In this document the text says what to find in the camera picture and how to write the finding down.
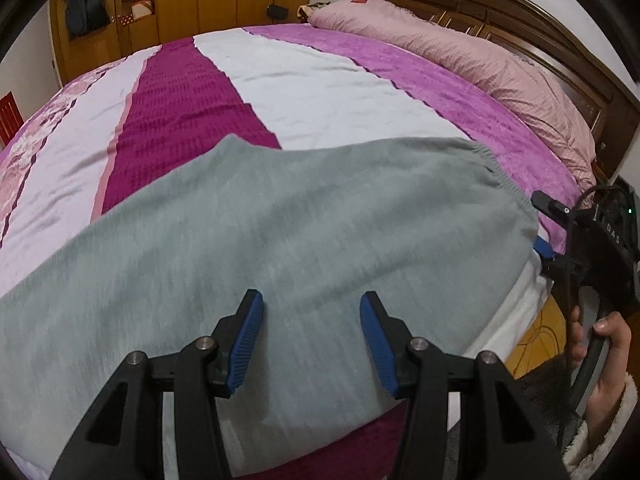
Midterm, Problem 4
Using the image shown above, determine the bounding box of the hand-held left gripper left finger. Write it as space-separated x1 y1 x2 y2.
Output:
50 289 264 480

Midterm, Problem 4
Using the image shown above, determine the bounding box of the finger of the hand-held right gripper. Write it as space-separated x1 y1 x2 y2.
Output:
532 236 583 282
531 191 596 222

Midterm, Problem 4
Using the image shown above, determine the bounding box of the purple and white striped blanket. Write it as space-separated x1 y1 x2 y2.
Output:
0 23 596 480

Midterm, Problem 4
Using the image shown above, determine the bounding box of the pink pillow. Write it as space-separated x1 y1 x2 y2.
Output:
307 0 598 192

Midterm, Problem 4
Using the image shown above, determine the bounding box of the grey knitted sweater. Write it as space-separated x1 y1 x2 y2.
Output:
0 133 541 479

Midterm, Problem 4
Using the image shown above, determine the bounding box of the red chair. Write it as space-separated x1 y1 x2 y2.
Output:
0 91 26 150

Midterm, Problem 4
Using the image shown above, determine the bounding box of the yellow wooden wardrobe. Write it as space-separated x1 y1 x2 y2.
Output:
49 0 315 86

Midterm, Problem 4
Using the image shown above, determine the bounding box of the person's right forearm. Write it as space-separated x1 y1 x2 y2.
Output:
562 372 640 480

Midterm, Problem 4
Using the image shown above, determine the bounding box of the dark hanging jacket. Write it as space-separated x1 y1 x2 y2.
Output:
64 0 111 39

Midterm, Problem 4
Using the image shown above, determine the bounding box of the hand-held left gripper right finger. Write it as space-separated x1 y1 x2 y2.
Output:
359 290 572 480

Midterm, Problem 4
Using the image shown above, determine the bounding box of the dark fuzzy garment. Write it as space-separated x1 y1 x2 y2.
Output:
510 365 583 461

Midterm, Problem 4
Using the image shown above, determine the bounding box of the person's right hand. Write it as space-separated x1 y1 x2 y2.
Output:
568 307 634 435

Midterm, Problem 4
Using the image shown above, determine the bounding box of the dark wooden headboard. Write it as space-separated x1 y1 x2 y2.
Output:
356 0 640 187

